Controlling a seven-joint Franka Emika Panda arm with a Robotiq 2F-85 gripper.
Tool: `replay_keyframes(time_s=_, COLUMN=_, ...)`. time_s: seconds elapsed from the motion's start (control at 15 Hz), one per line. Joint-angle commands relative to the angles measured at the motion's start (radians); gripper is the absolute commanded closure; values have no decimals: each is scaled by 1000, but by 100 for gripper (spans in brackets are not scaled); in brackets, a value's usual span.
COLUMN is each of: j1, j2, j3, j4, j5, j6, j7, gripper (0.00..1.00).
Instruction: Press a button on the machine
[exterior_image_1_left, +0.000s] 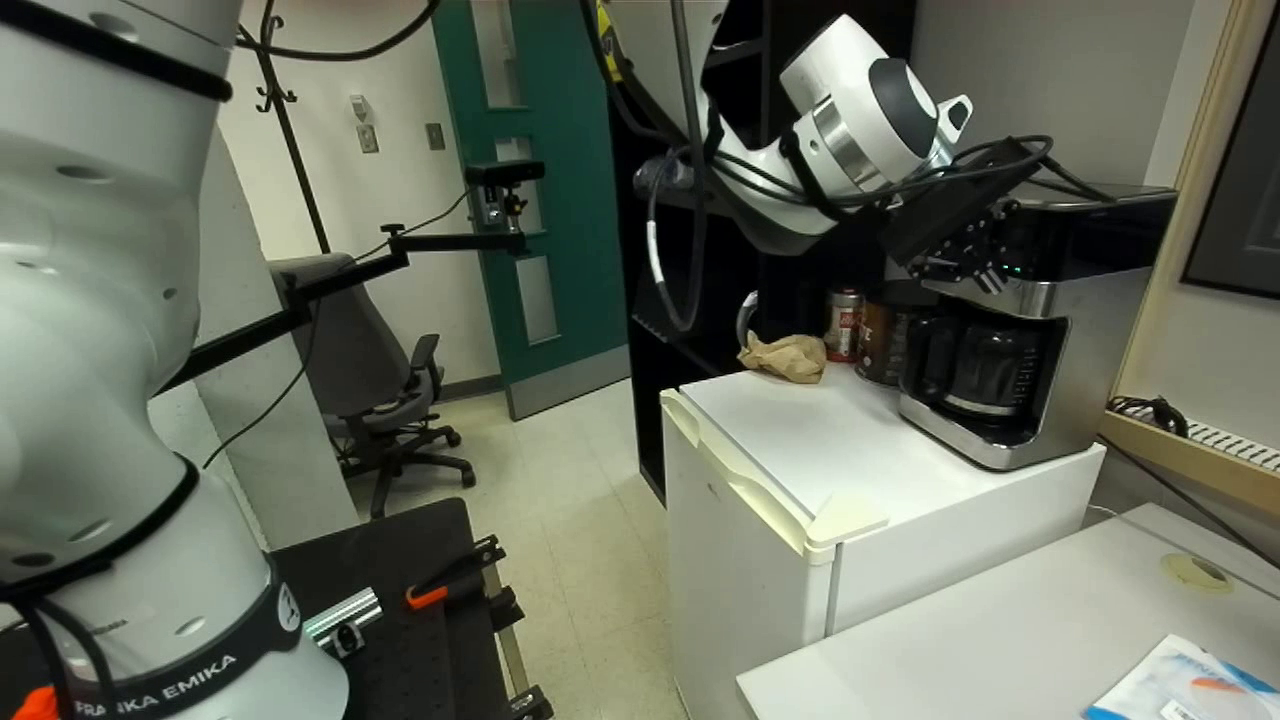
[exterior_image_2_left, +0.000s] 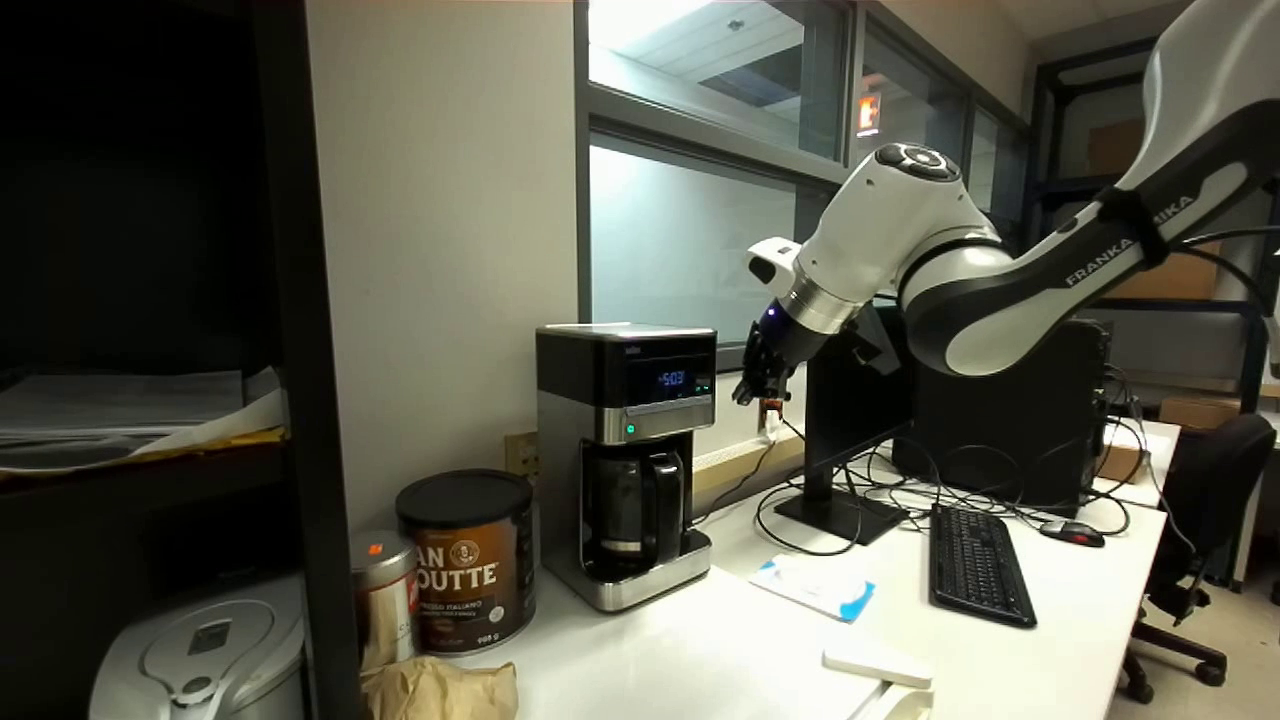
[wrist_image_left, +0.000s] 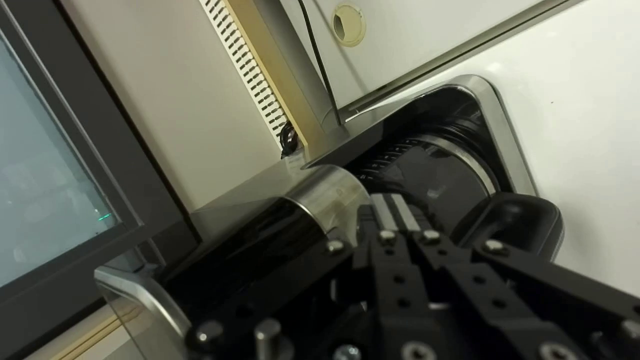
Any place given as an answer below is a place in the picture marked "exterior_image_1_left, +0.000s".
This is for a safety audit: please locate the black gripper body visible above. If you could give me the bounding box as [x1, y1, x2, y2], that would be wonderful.
[876, 155, 1054, 272]

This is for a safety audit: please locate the black silver coffee machine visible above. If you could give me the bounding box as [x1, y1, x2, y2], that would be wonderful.
[879, 176, 1181, 474]

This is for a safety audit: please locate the glass coffee carafe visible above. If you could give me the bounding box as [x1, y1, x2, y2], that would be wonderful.
[912, 310, 1071, 428]

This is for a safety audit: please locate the small metal tin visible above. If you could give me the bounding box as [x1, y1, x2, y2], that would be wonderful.
[824, 284, 863, 369]

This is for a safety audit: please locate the small black desk object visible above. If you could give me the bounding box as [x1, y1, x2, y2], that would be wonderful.
[1108, 392, 1191, 439]

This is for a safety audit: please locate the white mini fridge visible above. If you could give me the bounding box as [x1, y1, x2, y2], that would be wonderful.
[656, 359, 1112, 720]

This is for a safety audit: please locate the black shelf unit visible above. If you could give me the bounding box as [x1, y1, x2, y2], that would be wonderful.
[602, 0, 924, 504]

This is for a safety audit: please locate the green door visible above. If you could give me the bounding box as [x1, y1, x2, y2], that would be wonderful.
[432, 0, 630, 425]

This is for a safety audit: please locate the white blue paper envelope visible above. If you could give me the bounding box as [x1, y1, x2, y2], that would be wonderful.
[1080, 633, 1280, 720]

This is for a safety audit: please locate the grey office chair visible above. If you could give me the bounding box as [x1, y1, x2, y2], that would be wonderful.
[271, 252, 479, 517]

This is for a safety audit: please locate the black robot cart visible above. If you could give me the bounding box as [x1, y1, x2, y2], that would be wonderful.
[0, 491, 554, 720]

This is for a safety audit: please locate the black coat rack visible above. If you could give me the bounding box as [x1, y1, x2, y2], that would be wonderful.
[234, 0, 336, 256]

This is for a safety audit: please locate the interior window with frame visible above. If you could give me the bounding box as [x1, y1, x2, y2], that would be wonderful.
[1112, 0, 1280, 404]

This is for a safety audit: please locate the beige wall cable raceway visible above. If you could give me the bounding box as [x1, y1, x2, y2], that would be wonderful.
[1094, 404, 1280, 525]

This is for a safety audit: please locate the black camera on boom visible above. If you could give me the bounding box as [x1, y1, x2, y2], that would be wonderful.
[459, 155, 552, 239]

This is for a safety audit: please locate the tall wall switch plate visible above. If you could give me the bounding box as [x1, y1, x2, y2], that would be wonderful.
[346, 93, 383, 155]

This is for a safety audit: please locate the orange handled clamp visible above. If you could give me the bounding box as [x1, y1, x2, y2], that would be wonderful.
[401, 531, 512, 618]

